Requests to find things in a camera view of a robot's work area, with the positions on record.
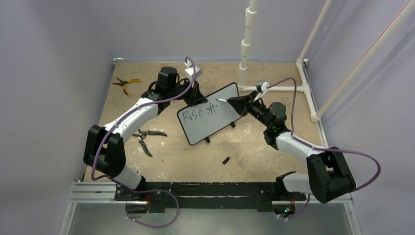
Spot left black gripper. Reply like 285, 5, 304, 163
168, 78, 208, 107

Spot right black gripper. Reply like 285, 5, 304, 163
228, 91, 273, 128

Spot small black-framed whiteboard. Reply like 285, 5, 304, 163
177, 82, 241, 145

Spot black marker cap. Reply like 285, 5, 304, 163
222, 157, 230, 165

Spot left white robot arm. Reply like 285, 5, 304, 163
83, 66, 207, 200

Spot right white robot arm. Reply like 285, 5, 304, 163
226, 92, 356, 203

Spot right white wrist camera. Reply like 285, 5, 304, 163
254, 80, 270, 101

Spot black handled pliers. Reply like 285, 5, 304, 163
132, 129, 168, 157

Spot yellow handled pliers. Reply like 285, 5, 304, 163
112, 77, 142, 96

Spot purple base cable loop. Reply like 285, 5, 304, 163
125, 189, 182, 229

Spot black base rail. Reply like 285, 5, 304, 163
68, 181, 354, 215

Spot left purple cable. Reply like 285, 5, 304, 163
91, 56, 196, 192

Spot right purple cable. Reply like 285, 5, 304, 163
267, 77, 382, 192

